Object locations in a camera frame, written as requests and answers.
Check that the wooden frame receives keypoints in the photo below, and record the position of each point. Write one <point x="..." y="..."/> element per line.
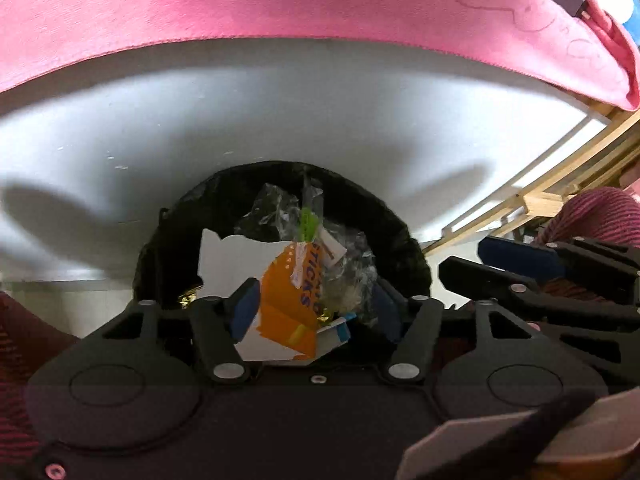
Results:
<point x="550" y="190"/>

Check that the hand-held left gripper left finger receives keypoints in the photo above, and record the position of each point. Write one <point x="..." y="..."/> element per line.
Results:
<point x="246" y="310"/>

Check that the white desk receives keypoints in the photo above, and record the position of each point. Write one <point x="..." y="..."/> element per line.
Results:
<point x="150" y="135"/>

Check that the clear plastic wrapper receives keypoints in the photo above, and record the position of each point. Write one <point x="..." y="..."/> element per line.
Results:
<point x="350" y="260"/>

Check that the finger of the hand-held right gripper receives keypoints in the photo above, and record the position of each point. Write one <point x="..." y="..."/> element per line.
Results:
<point x="480" y="277"/>
<point x="520" y="257"/>

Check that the blurred grey object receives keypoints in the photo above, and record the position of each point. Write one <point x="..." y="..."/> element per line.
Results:
<point x="475" y="445"/>

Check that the orange white cardboard piece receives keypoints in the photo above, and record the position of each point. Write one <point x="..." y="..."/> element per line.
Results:
<point x="225" y="260"/>

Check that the green wrapper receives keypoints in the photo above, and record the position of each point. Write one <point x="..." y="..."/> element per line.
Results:
<point x="309" y="222"/>

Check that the pink blanket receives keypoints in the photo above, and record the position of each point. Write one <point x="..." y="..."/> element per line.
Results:
<point x="250" y="5"/>

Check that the small white wrapper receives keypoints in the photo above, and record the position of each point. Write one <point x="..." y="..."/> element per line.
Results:
<point x="334" y="247"/>

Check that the gold yellow wrapper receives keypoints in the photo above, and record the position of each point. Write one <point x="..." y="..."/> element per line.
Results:
<point x="187" y="297"/>

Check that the person's maroon striped clothing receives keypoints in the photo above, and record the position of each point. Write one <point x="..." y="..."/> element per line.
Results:
<point x="25" y="360"/>

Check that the black-lined trash bin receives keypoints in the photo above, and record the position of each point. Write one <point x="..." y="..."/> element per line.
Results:
<point x="400" y="240"/>

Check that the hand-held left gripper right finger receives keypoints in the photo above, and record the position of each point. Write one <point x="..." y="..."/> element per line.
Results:
<point x="390" y="310"/>

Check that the person's right forearm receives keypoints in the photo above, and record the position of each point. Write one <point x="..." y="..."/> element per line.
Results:
<point x="600" y="215"/>

